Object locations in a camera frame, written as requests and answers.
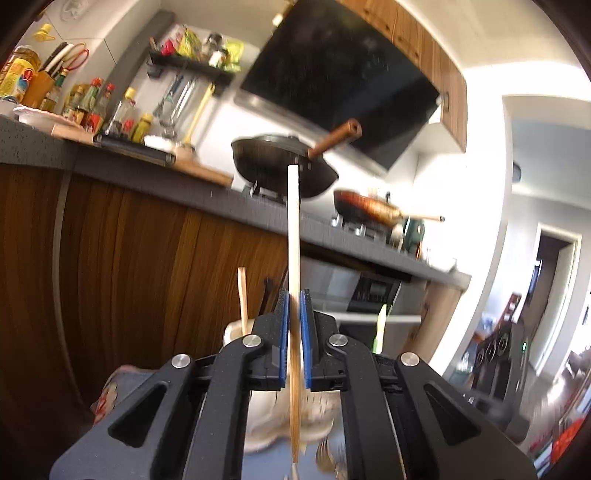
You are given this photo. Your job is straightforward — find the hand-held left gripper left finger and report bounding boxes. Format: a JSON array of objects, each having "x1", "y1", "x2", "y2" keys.
[{"x1": 48, "y1": 288, "x2": 291, "y2": 480}]

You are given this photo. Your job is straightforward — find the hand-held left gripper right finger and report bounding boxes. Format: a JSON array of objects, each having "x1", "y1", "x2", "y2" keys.
[{"x1": 299, "y1": 288, "x2": 539, "y2": 480}]

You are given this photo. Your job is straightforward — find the white ceramic utensil holder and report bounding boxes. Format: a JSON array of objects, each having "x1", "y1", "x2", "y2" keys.
[{"x1": 223, "y1": 318, "x2": 345, "y2": 476}]

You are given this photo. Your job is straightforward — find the wooden chopstick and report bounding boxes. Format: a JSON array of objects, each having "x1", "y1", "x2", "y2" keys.
[
  {"x1": 287, "y1": 165, "x2": 303, "y2": 464},
  {"x1": 237, "y1": 268, "x2": 250, "y2": 335}
]

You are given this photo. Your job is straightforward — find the stainless steel oven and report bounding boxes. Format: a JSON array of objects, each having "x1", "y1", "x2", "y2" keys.
[{"x1": 300, "y1": 256, "x2": 426, "y2": 352}]

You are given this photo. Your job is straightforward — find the copper frying pan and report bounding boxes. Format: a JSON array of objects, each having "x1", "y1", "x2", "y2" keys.
[{"x1": 333, "y1": 188, "x2": 446, "y2": 228}]

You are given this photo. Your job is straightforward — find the green kitchen appliance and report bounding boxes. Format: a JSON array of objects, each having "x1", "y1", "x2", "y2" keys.
[{"x1": 402, "y1": 217, "x2": 426, "y2": 254}]

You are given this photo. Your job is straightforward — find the blue printed cloth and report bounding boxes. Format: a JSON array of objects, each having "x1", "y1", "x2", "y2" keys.
[{"x1": 90, "y1": 364, "x2": 349, "y2": 480}]

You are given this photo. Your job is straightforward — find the wooden cutting board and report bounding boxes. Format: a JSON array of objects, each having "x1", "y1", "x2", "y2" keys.
[{"x1": 51, "y1": 124, "x2": 234, "y2": 188}]

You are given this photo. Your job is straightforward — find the yellow hanging spatula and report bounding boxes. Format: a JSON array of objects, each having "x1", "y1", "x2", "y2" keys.
[{"x1": 182, "y1": 83, "x2": 215, "y2": 148}]

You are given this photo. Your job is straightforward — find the metal tongs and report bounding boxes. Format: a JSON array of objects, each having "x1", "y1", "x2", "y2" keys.
[{"x1": 161, "y1": 80, "x2": 199, "y2": 139}]

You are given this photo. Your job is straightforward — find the grey hanging spatula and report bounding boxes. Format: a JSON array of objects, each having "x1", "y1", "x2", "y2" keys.
[{"x1": 154, "y1": 76, "x2": 183, "y2": 118}]

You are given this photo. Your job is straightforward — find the black range hood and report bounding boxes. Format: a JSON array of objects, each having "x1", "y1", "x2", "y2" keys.
[{"x1": 240, "y1": 0, "x2": 441, "y2": 171}]

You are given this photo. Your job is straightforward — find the row of sauce bottles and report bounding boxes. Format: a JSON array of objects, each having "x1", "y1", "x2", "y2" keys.
[{"x1": 41, "y1": 69, "x2": 155, "y2": 144}]

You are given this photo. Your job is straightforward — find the dark lid spice jar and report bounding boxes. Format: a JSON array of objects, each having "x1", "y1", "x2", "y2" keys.
[{"x1": 203, "y1": 33, "x2": 225, "y2": 65}]

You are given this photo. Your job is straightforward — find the yellow green snack packet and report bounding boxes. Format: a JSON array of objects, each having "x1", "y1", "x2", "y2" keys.
[{"x1": 178, "y1": 28, "x2": 204, "y2": 58}]

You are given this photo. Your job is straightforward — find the red and white snack packet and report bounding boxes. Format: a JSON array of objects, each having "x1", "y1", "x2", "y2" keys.
[{"x1": 161, "y1": 28, "x2": 185, "y2": 56}]

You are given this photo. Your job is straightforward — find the red scissors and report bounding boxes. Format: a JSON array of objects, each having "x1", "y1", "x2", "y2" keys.
[{"x1": 62, "y1": 42, "x2": 89, "y2": 70}]

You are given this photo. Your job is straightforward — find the wooden knife block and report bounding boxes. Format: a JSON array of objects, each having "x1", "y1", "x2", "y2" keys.
[{"x1": 22, "y1": 41, "x2": 70, "y2": 109}]

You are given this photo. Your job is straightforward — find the yellow cooking oil bottle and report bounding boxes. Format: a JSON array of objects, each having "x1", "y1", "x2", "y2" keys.
[{"x1": 0, "y1": 45, "x2": 41, "y2": 103}]

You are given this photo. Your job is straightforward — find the black cabinet handle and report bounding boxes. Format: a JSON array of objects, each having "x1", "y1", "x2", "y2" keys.
[{"x1": 259, "y1": 277, "x2": 274, "y2": 317}]

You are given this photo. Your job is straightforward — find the green handled utensil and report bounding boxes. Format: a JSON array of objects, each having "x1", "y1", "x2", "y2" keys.
[{"x1": 373, "y1": 305, "x2": 386, "y2": 354}]

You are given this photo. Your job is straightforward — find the black wok with wooden handle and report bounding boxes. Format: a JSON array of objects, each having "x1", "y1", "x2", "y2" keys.
[{"x1": 231, "y1": 119, "x2": 362, "y2": 200}]

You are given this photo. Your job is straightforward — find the black wall shelf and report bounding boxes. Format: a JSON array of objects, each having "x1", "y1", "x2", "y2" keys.
[{"x1": 147, "y1": 50, "x2": 234, "y2": 86}]

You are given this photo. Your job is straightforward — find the wooden wall cabinets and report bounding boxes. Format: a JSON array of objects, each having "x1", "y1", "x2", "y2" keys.
[{"x1": 339, "y1": 0, "x2": 468, "y2": 153}]

